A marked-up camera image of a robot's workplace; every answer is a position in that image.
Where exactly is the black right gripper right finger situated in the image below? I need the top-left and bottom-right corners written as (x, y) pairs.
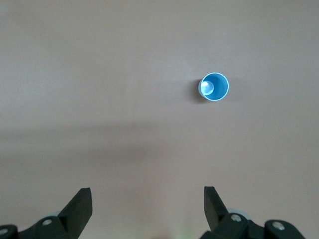
top-left (198, 186), bottom-right (308, 239)

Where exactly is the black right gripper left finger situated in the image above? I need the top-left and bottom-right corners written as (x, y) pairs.
top-left (0, 188), bottom-right (93, 239)

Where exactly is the blue plastic cup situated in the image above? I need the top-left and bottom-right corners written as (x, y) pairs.
top-left (198, 72), bottom-right (230, 102)

